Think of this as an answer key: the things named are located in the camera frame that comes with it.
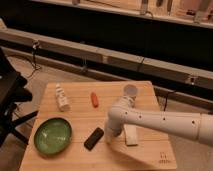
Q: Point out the black rectangular eraser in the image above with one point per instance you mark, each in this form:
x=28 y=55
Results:
x=92 y=140

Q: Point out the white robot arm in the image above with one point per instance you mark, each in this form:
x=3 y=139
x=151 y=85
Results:
x=193 y=126

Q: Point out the orange marker pen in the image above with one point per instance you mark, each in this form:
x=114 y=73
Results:
x=94 y=100

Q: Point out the translucent plastic cup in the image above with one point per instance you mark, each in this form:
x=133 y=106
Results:
x=131 y=91

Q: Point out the white small bottle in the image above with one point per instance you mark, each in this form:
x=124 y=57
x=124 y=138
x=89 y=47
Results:
x=61 y=98

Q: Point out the white sponge block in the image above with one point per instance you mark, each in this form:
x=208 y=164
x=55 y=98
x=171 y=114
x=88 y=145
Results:
x=131 y=138

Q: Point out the green ceramic bowl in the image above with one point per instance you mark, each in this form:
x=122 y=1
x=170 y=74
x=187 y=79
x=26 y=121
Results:
x=52 y=136

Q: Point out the black office chair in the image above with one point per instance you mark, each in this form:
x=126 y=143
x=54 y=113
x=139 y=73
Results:
x=12 y=90

